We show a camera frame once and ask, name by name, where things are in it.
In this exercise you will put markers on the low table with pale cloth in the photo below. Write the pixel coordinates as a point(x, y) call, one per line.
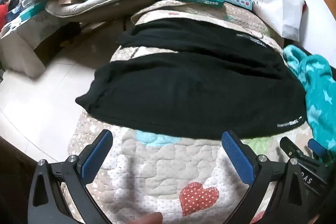
point(26, 52)

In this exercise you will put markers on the beige rolled mattress pad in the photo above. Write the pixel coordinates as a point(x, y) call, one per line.
point(105, 5)

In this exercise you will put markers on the heart print quilt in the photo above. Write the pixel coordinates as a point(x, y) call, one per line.
point(162, 174)

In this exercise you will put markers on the person's dark clothing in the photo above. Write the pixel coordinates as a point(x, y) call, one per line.
point(13, 179)

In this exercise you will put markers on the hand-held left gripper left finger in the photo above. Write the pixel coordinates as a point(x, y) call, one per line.
point(95, 158)

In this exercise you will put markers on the person's left hand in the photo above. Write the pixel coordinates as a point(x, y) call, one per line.
point(148, 219)

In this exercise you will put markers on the black pants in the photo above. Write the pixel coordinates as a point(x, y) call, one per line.
point(197, 87)

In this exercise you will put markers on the teal star print blanket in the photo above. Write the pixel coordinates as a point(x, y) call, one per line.
point(315, 87)

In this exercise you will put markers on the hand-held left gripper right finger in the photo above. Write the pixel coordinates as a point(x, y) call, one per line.
point(237, 158)

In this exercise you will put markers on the teal flat box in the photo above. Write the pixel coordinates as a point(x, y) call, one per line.
point(32, 11)

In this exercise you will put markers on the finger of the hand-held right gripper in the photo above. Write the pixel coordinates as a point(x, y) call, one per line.
point(316, 148)
point(288, 146)

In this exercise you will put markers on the light blue box coloured shapes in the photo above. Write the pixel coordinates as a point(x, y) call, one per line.
point(236, 0)

